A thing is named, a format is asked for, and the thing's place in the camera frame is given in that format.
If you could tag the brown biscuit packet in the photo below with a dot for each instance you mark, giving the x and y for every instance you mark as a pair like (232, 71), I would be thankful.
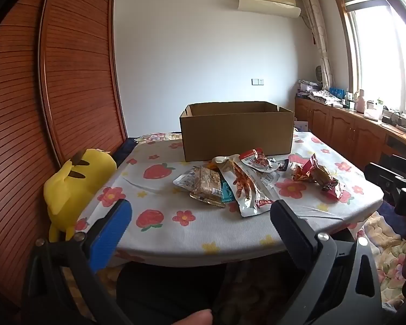
(206, 184)

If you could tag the white container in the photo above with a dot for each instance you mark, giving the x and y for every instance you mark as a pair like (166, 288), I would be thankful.
(374, 111)

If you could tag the wooden cabinet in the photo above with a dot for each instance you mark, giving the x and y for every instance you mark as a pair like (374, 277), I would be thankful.
(345, 132)

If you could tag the white pump bottle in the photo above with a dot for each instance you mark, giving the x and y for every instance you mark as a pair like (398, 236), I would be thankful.
(360, 103)

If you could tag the white snack packet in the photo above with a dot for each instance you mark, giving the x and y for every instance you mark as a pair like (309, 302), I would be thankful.
(271, 177)

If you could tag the blue box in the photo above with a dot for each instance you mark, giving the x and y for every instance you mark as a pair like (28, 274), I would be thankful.
(336, 92)

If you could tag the dark blue bed sheet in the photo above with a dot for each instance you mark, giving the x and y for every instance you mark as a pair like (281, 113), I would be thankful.
(125, 150)

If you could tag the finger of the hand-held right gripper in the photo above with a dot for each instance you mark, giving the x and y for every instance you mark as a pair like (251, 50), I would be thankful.
(380, 176)

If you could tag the patterned curtain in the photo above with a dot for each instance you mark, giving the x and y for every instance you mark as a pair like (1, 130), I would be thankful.
(319, 40)

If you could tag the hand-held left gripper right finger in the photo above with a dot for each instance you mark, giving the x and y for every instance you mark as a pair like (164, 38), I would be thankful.
(289, 225)

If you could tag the small grey fan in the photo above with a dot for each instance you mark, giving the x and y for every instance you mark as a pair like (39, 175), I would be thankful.
(319, 74)

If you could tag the pink red snack packet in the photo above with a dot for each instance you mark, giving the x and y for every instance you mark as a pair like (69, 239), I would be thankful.
(333, 188)

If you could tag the white wall socket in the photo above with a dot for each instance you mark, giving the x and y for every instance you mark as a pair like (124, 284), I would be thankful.
(257, 81)

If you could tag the brown cardboard box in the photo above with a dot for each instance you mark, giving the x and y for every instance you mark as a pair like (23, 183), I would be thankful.
(236, 132)

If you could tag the teal snack packet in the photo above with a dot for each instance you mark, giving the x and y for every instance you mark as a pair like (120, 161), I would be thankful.
(227, 192)

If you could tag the wall air conditioner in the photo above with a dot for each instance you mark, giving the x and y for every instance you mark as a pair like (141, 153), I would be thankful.
(269, 1)

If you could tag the stack of boxes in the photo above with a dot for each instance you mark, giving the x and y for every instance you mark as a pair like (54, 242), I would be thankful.
(308, 86)

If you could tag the window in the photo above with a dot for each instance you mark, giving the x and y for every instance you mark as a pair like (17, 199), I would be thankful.
(379, 57)

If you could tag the floral quilt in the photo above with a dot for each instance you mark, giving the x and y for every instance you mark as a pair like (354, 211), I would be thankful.
(385, 250)

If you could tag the person's left hand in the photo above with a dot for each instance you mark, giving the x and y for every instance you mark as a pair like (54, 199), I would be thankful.
(196, 318)

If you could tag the red label snack packet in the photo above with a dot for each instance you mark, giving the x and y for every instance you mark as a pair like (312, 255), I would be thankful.
(259, 160)

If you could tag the silver clear snack packet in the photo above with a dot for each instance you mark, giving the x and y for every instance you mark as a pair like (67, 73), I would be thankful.
(184, 179)

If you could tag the clear chicken feet packet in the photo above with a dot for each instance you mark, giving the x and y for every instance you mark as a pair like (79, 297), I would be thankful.
(245, 184)

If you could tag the small white box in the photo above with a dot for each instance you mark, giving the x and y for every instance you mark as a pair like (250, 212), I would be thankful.
(301, 127)

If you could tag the floral bed blanket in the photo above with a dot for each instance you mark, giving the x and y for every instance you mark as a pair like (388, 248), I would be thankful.
(159, 137)

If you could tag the person's dark clothing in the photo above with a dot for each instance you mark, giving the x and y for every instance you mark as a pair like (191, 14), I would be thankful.
(169, 287)

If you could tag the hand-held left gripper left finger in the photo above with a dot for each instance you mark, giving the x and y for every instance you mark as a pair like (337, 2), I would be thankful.
(110, 233)

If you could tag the red gold crinkled packet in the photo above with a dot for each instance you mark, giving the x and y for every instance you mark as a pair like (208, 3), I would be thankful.
(309, 172)

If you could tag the wooden slatted wardrobe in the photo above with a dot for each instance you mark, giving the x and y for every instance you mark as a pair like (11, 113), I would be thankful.
(37, 108)

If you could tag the yellow plush toy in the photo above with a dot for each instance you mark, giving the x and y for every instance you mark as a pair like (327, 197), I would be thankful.
(74, 182)

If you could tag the small dark snack packet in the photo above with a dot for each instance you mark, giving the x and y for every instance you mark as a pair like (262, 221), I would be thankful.
(284, 165)

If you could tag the folded patterned cloth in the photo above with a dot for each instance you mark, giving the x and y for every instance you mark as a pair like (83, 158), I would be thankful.
(323, 97)

